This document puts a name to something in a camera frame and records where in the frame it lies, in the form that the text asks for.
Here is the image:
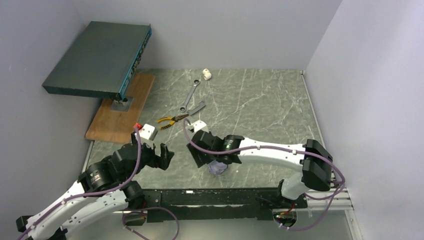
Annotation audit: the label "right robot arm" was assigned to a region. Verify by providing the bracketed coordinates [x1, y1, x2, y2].
[187, 130, 332, 201]

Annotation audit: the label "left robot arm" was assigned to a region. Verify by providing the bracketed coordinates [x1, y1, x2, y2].
[16, 143, 175, 240]

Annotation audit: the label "wooden board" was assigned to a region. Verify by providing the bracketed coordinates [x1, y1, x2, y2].
[85, 73, 155, 144]

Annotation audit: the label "grey flat metal piece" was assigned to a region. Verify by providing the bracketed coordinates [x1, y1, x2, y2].
[187, 101, 206, 116]

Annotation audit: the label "silver combination wrench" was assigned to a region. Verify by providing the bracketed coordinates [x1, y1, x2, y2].
[179, 79, 201, 113]

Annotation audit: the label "white plastic pipe fitting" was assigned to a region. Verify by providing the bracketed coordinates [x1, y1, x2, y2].
[202, 68, 212, 81]

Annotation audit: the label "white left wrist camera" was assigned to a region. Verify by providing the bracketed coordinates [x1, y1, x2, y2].
[131, 123, 158, 143]

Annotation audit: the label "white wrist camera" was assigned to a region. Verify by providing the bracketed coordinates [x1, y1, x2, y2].
[188, 120, 209, 133]
[131, 123, 158, 143]

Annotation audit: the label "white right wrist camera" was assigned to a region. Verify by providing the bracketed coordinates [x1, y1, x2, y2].
[188, 120, 209, 133]

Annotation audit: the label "yellow handled pliers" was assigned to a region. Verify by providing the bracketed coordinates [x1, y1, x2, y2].
[156, 114, 189, 130]

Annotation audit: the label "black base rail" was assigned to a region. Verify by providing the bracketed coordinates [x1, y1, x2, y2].
[127, 187, 308, 223]

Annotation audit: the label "grey metal stand bracket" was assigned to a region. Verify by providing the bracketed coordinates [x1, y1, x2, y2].
[110, 96, 134, 112]

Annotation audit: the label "dark teal network switch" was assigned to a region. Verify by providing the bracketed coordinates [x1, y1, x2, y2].
[42, 21, 152, 101]

